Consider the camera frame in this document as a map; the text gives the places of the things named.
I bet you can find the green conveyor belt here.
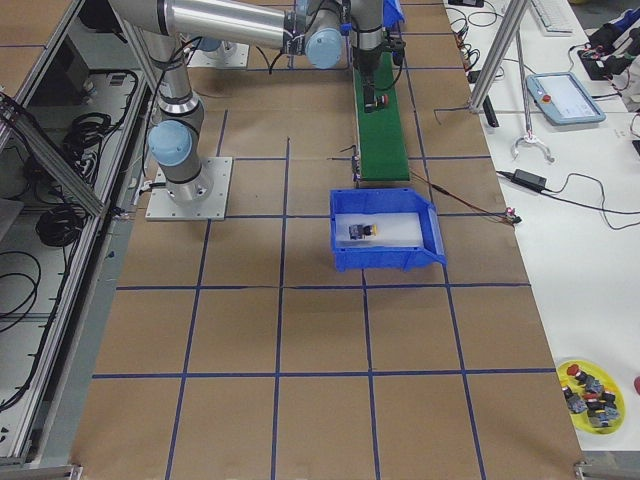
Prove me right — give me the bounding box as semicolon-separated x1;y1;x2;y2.
352;69;410;183

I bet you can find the spare buttons pile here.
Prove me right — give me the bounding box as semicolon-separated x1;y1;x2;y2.
559;364;622;429

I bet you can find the blue bin left side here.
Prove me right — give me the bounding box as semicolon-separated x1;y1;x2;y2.
383;0;405;30

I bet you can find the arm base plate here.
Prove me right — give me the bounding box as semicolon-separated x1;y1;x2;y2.
145;157;233;221
188;41;249;70

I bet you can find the red black conveyor wire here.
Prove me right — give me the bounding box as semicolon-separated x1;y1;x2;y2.
409;171;522;225

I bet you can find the aluminium frame post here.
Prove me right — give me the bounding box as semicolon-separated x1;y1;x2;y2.
469;0;529;113

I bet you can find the yellow push button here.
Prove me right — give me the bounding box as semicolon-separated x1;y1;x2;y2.
348;224;377;241

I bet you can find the black power adapter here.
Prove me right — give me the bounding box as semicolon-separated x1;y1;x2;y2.
512;169;547;192

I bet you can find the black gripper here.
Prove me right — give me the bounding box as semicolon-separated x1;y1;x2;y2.
352;47;383;113

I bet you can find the white foam pad right bin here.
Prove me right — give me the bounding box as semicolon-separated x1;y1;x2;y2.
333;213;424;248

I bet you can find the reacher grabber tool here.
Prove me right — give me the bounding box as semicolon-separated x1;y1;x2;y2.
511;30;555;163

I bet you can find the yellow plate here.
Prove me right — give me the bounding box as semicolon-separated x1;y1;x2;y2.
556;358;627;435

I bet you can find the blue bin right side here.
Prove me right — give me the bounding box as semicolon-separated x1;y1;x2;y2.
330;188;447;271

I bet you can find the teach pendant tablet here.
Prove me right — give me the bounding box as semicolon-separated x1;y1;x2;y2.
526;72;606;126

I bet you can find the blue bin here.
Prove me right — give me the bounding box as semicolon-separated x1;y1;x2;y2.
330;188;447;271
383;0;405;30

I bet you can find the black flat bar tool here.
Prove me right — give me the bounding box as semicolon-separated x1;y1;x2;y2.
482;95;500;128

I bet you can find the white keyboard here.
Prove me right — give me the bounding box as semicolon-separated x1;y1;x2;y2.
530;0;574;37

